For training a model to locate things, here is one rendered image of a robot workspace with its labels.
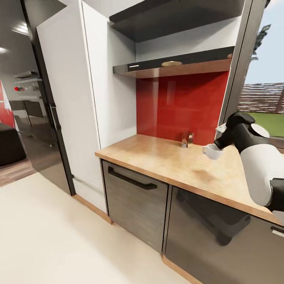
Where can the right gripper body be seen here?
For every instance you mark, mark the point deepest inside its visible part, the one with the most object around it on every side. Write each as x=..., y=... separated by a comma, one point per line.
x=223, y=141

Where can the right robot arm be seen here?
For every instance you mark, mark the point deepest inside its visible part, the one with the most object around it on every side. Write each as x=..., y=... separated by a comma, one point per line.
x=263, y=164

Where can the fridge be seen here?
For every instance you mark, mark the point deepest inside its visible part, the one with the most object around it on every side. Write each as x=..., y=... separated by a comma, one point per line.
x=96, y=108

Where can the cabinet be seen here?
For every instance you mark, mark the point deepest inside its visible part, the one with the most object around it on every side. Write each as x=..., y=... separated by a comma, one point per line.
x=219, y=244
x=21, y=58

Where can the oven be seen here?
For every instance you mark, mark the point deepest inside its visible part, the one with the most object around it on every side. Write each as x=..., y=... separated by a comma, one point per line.
x=35, y=103

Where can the coffee cup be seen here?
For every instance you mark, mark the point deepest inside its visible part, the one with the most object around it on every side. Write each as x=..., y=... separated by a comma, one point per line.
x=212, y=151

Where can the water glass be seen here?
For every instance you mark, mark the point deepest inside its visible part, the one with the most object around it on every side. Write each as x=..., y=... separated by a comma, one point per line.
x=187, y=139

